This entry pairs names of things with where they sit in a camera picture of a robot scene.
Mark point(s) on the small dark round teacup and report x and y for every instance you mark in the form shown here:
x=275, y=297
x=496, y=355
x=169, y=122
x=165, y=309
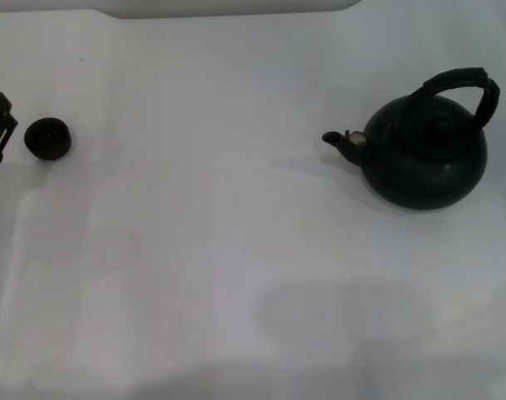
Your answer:
x=48, y=139

